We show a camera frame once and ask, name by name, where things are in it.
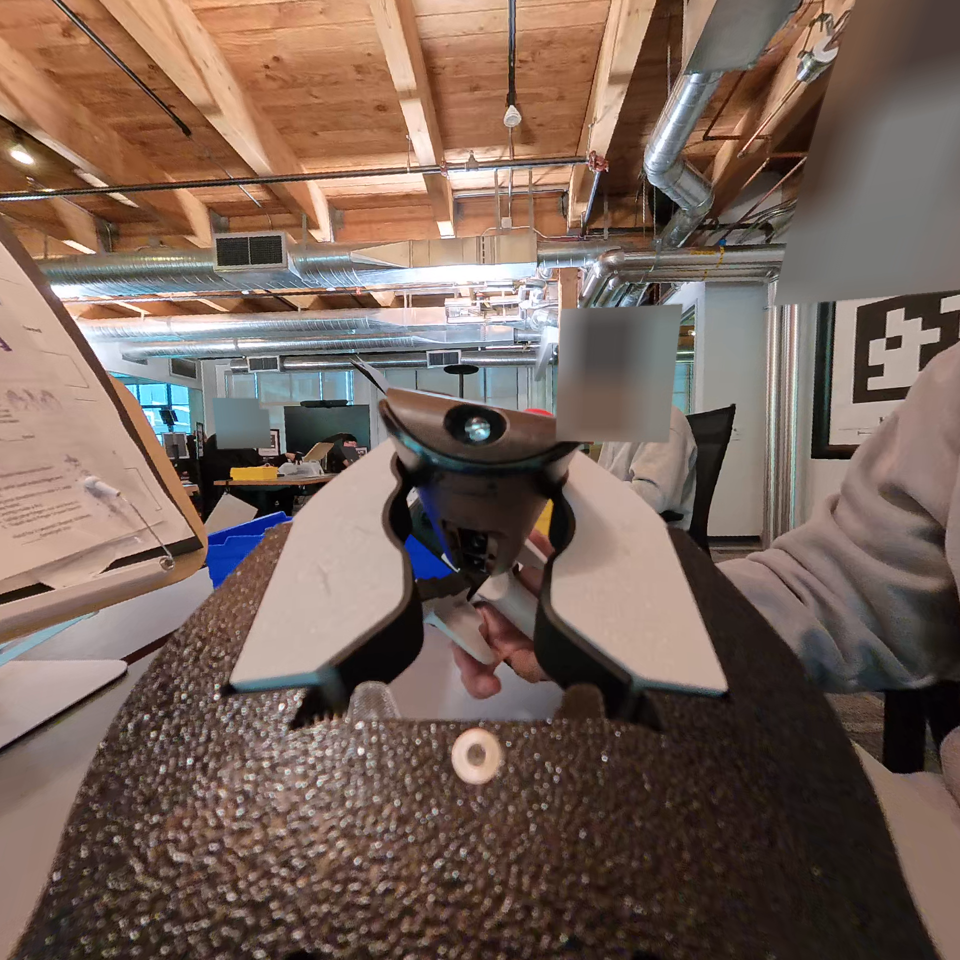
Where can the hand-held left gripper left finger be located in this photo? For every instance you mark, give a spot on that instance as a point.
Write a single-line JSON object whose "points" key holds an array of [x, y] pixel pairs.
{"points": [[330, 600]]}

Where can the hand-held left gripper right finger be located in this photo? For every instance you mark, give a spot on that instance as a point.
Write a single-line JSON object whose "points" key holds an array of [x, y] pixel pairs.
{"points": [[630, 592]]}

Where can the black remote control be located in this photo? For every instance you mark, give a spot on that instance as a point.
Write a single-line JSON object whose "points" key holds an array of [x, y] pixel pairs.
{"points": [[480, 480]]}

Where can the person's right forearm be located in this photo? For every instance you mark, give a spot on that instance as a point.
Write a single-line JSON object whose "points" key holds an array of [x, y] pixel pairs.
{"points": [[862, 570]]}

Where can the grey desk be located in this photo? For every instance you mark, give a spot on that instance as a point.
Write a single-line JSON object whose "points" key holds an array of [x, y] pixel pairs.
{"points": [[45, 810]]}

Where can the person's right hand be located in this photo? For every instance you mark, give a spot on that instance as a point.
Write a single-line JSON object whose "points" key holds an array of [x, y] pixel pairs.
{"points": [[495, 667]]}

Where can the blue plastic bin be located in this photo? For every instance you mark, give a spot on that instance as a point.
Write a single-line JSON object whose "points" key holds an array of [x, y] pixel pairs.
{"points": [[240, 555]]}

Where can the white board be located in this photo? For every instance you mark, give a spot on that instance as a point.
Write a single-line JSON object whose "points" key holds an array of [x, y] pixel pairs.
{"points": [[229, 516]]}

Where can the yellow plastic bin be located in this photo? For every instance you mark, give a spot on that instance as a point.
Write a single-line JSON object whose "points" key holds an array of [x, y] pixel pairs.
{"points": [[253, 475]]}

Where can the black office chair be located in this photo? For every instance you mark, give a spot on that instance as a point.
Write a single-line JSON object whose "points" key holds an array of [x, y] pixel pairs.
{"points": [[712, 465]]}

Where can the black monitor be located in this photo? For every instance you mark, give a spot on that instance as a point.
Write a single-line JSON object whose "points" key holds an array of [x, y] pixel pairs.
{"points": [[322, 424]]}

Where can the black tilted board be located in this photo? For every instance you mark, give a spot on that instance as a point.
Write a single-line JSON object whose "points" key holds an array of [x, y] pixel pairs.
{"points": [[371, 375]]}

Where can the small air vent grille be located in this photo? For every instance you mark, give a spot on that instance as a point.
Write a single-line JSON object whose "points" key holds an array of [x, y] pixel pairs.
{"points": [[442, 359], [262, 364]]}

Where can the wooden document stand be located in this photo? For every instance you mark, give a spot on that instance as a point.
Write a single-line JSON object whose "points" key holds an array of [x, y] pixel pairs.
{"points": [[75, 604]]}

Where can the black floor lamp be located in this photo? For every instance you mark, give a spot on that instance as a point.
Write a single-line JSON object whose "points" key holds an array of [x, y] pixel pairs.
{"points": [[461, 370]]}

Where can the printed instruction sheet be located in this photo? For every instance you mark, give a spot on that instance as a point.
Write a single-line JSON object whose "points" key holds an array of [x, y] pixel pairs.
{"points": [[60, 450]]}

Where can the large air vent grille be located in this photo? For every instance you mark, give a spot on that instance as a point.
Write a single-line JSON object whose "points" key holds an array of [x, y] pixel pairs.
{"points": [[247, 251]]}

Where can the black and white tag poster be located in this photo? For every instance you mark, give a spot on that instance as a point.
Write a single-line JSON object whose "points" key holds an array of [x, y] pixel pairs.
{"points": [[900, 352]]}

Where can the silver air duct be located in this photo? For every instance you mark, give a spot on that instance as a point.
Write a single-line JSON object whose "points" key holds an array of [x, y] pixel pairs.
{"points": [[337, 262], [675, 135], [262, 326]]}

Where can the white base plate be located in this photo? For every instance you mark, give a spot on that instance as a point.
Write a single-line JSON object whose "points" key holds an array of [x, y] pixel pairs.
{"points": [[52, 697]]}

